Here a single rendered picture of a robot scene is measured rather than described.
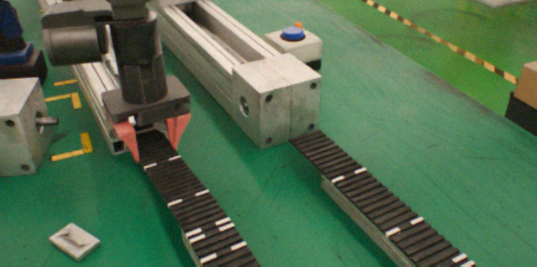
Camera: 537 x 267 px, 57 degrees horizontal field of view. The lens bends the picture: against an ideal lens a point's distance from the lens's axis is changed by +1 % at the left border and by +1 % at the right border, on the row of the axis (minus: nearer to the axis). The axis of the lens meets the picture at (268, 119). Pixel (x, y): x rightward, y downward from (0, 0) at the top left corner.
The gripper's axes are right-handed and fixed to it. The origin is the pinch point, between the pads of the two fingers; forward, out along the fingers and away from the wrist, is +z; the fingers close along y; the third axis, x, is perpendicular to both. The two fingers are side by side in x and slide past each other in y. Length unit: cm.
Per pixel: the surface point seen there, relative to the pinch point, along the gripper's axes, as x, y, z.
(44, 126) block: -8.9, 12.5, -3.0
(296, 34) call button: -13.7, -31.4, -5.7
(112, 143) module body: -3.4, 4.9, -0.7
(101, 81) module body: -10.2, 3.7, -7.2
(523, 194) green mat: 29.9, -38.7, 1.7
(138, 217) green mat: 10.5, 5.6, 1.4
